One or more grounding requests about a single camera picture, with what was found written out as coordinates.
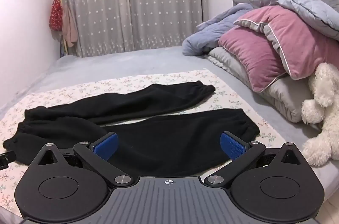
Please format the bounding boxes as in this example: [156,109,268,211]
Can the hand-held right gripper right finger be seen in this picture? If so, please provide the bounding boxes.
[207,131,305,184]

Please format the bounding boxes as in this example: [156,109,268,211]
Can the pink hanging cloth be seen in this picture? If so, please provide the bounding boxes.
[62,4,78,48]

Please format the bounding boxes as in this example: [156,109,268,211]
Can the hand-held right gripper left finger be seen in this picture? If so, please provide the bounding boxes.
[37,133,133,185]

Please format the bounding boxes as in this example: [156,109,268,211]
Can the grey quilt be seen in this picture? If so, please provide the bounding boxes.
[207,46,318,123]

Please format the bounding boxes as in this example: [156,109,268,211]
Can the pink pillow with white piping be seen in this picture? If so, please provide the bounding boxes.
[233,5,339,80]

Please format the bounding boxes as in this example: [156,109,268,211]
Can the floral print mat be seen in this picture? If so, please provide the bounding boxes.
[0,70,294,222]

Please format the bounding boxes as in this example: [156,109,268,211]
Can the grey star print curtain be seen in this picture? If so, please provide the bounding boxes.
[60,0,210,58]

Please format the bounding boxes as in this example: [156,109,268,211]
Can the blue-grey blanket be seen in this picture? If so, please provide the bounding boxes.
[183,3,255,56]

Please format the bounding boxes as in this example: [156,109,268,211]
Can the white plush toy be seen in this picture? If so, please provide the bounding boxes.
[301,62,339,167]

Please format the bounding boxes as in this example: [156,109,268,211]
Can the black pants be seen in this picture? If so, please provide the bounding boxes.
[3,81,260,177]

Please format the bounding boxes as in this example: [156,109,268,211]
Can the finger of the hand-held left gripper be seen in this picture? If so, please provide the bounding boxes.
[0,151,16,170]

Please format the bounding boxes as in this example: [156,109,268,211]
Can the light blue piped quilt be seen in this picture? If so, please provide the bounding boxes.
[249,0,339,41]

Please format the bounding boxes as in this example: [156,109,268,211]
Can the red floral hanging bag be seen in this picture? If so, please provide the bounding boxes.
[49,0,64,31]

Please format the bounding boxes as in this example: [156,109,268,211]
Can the grey bed sheet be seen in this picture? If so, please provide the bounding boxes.
[0,45,339,203]

